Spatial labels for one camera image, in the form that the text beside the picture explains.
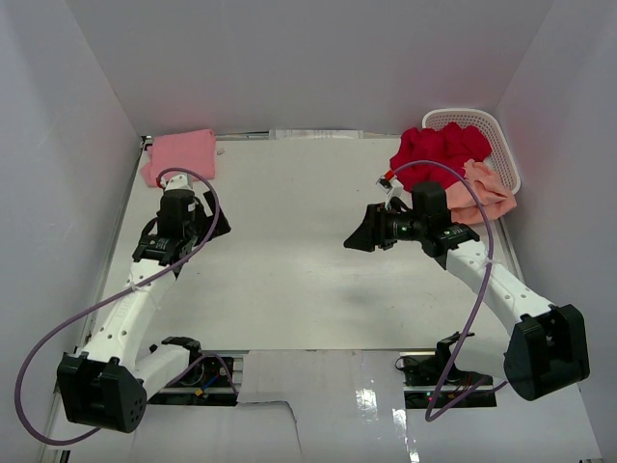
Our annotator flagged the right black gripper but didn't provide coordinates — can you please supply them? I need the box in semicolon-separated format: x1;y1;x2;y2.
343;203;427;253

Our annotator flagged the pink t shirt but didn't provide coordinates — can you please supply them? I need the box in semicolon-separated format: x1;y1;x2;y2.
141;129;216;187

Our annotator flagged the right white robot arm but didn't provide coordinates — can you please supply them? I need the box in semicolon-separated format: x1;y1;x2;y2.
343;177;590;401

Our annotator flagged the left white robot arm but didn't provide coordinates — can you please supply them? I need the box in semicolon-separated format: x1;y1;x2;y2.
57;186;230;433

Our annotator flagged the red t shirt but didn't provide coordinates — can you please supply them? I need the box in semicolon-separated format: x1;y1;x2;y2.
389;123;492;191

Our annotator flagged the peach t shirt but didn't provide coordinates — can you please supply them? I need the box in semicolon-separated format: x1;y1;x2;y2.
445;160;517;225

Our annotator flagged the white plastic basket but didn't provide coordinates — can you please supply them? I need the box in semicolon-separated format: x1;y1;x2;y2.
421;108;521;195

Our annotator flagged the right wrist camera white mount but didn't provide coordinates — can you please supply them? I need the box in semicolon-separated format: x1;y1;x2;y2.
376;170;404;209

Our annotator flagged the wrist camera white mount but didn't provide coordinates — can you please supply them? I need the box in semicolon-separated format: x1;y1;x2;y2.
376;170;404;209
156;173;194;193

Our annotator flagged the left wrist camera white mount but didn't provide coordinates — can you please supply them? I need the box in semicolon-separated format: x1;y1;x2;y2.
156;173;194;193

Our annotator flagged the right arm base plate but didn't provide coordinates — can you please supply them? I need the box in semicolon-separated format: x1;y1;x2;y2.
394;352;497;410

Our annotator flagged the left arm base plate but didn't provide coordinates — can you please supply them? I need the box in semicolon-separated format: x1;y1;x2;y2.
148;352;244;407

